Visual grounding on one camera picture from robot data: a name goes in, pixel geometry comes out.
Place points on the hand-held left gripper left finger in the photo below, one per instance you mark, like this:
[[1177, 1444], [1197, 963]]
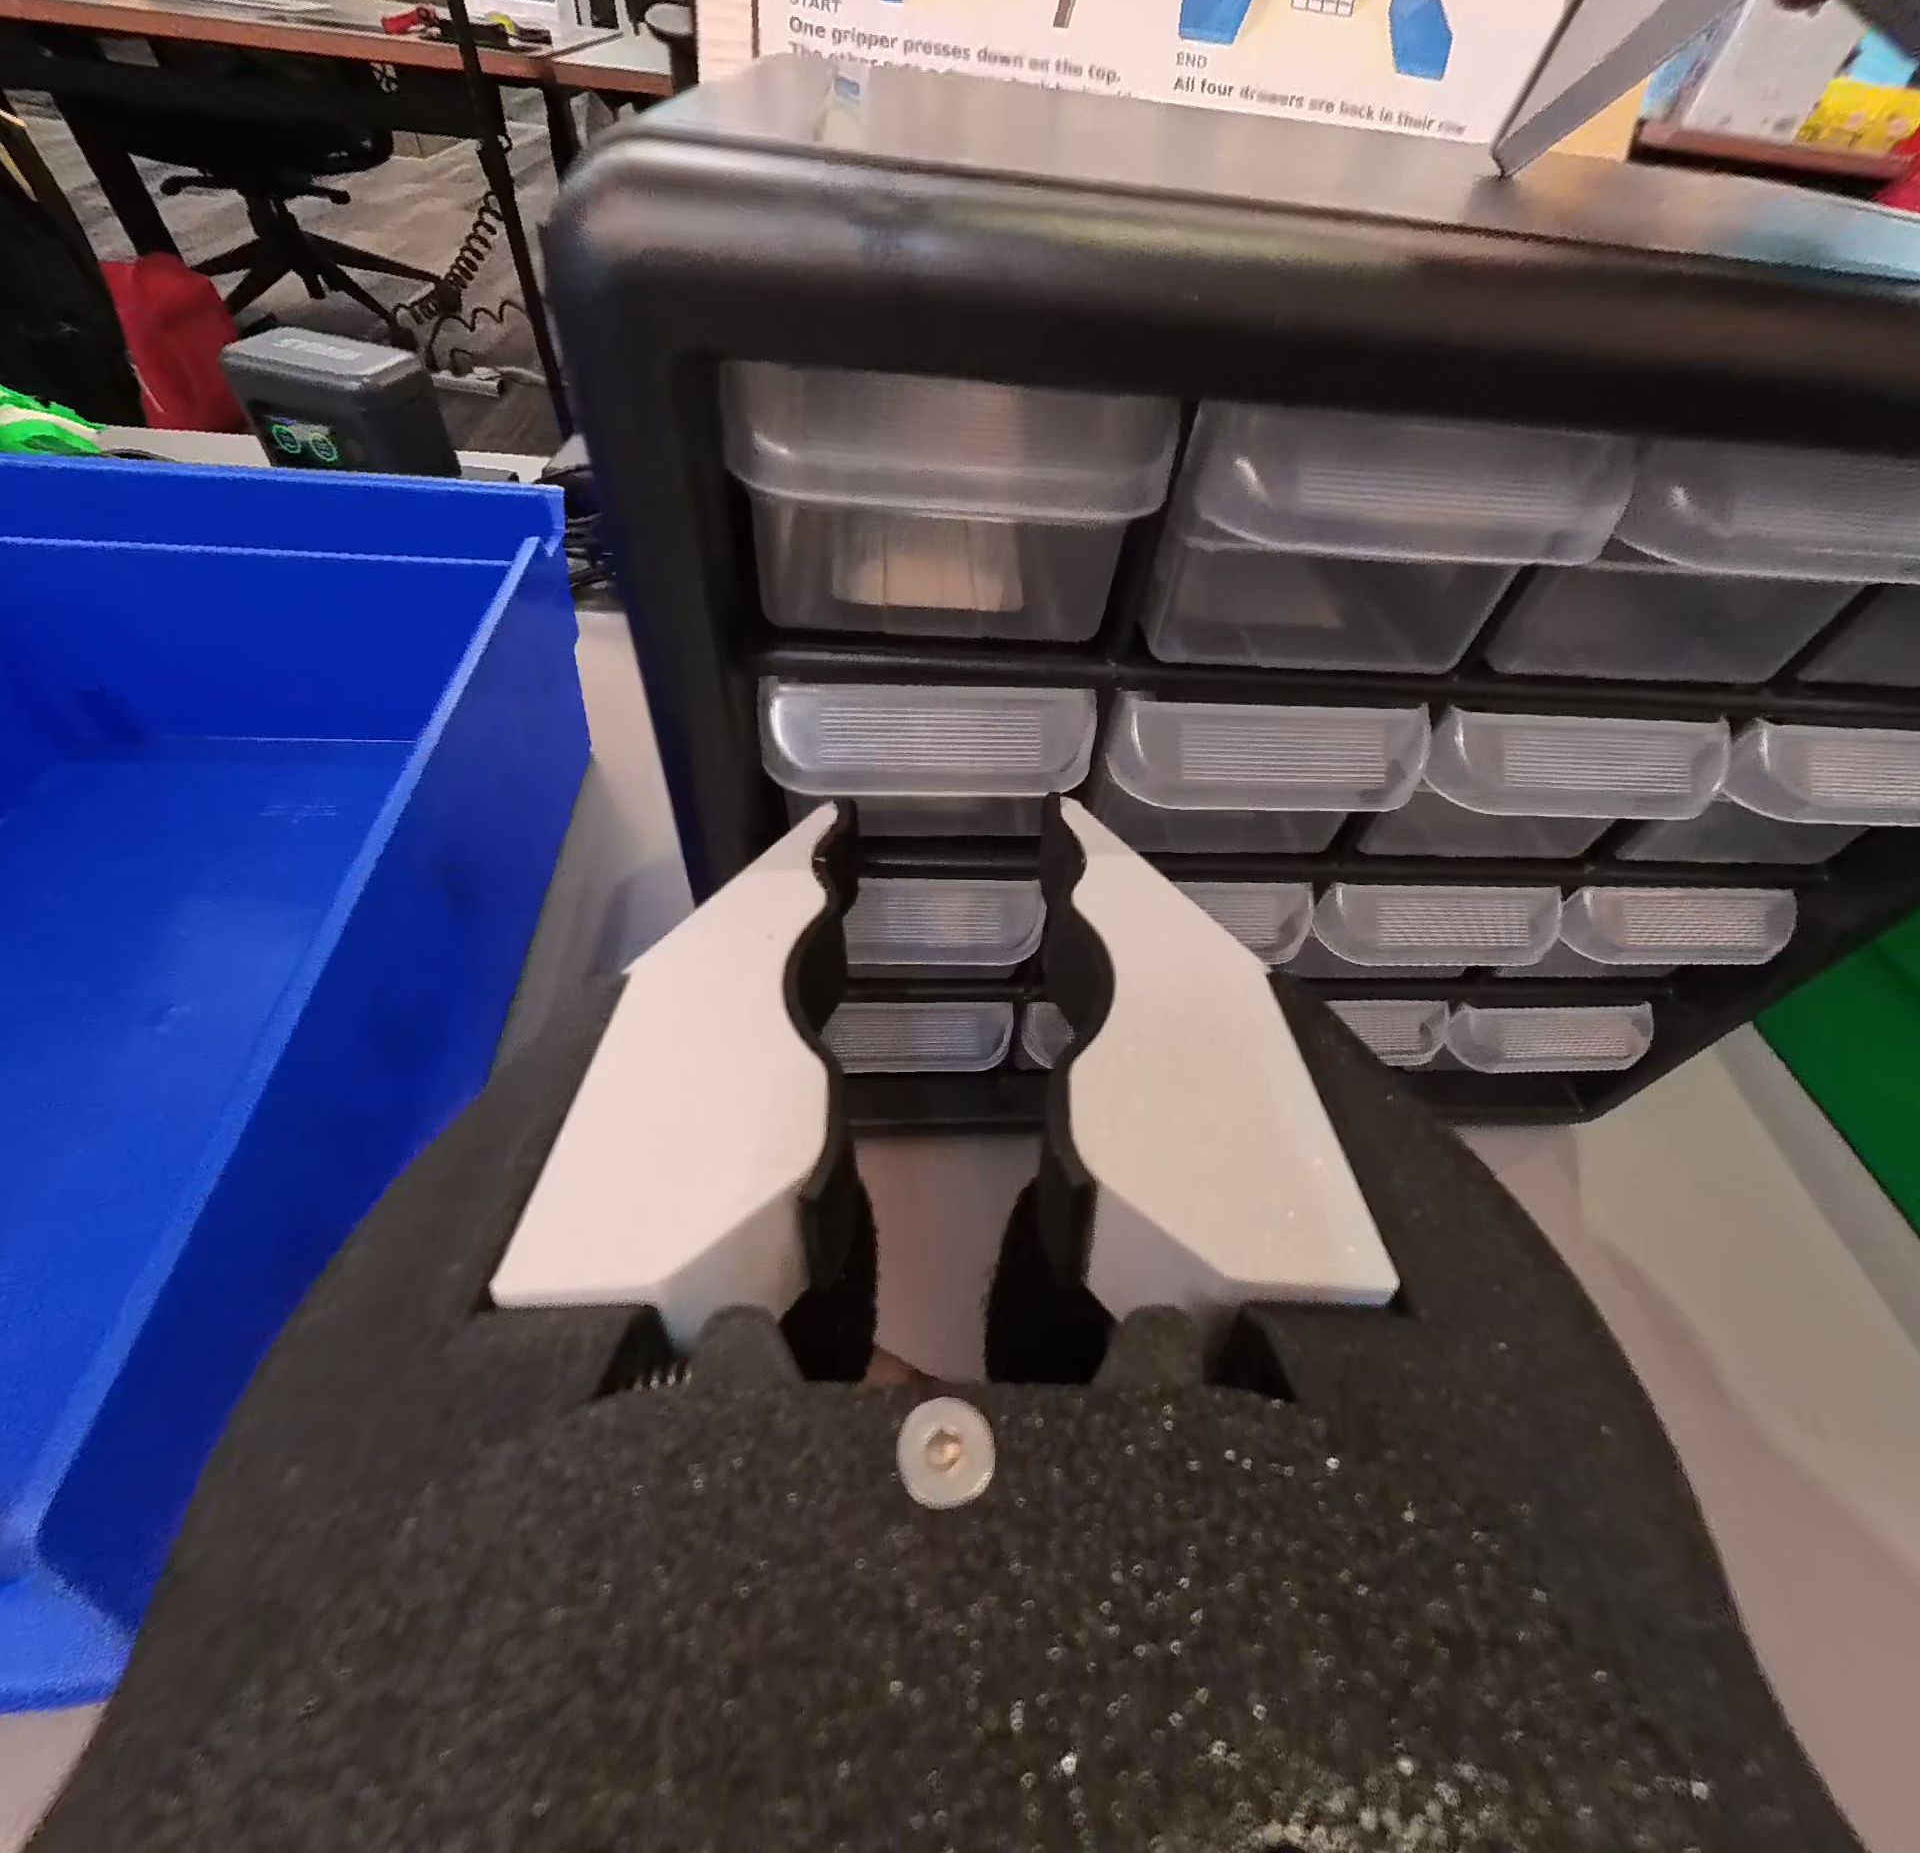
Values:
[[677, 1131]]

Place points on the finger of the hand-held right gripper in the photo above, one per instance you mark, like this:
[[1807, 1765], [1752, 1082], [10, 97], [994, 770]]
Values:
[[1637, 38]]

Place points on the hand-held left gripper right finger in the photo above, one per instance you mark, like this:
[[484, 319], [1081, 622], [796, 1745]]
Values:
[[1214, 1131]]

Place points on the blue plastic bin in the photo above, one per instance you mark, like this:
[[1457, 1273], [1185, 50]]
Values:
[[227, 907]]

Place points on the black drawer cabinet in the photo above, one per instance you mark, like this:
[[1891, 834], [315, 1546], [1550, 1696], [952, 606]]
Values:
[[1052, 231]]

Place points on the green plastic bin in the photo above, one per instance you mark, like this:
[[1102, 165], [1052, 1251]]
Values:
[[1847, 1073]]

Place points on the printed instruction sheet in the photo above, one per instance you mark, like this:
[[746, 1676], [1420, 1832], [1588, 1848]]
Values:
[[1202, 23]]

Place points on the grey battery pack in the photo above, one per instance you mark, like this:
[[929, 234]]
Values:
[[346, 406]]

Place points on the red bag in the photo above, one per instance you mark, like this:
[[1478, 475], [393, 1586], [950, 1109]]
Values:
[[174, 344]]

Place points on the black pole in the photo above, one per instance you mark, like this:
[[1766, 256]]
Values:
[[505, 188]]

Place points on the black backpack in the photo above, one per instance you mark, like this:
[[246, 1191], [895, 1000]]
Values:
[[61, 279]]

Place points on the long wooden table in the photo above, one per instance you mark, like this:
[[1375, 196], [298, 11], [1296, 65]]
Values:
[[302, 31]]

